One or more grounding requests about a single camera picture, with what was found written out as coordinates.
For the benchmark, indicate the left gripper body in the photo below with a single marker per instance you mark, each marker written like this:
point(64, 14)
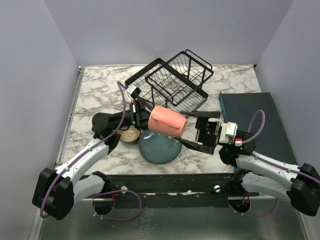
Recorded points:
point(136, 114)

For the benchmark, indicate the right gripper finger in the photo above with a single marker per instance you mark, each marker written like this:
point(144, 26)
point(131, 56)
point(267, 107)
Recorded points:
point(197, 147)
point(202, 114)

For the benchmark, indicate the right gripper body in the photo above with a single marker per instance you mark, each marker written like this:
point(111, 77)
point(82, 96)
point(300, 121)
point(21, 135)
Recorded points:
point(208, 132)

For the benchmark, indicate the plain pink mug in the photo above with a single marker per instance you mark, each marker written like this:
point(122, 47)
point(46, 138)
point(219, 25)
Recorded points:
point(167, 122)

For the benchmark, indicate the black wire dish rack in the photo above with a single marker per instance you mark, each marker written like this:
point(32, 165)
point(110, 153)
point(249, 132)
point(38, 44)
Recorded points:
point(176, 84)

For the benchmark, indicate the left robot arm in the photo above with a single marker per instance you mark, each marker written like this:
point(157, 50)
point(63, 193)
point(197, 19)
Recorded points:
point(57, 190)

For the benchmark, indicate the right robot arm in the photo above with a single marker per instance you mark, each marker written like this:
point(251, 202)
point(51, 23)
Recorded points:
point(257, 173)

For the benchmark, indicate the dark bowl cream inside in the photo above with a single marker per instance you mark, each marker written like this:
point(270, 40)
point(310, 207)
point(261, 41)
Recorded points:
point(129, 134)

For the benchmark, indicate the blue ceramic plate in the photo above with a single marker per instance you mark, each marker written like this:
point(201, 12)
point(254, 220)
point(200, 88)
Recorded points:
point(157, 148)

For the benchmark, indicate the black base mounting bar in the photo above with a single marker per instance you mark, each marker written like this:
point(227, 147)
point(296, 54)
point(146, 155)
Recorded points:
point(161, 190)

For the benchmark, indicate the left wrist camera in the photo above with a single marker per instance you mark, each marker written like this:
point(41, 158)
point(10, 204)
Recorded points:
point(133, 91)

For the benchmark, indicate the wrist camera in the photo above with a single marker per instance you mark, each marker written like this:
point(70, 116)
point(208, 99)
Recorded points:
point(228, 134)
point(133, 91)

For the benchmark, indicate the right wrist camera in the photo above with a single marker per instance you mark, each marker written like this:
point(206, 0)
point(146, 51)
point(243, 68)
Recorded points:
point(228, 134)

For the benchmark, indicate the left aluminium rail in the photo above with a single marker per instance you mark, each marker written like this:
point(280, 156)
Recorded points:
point(63, 146)

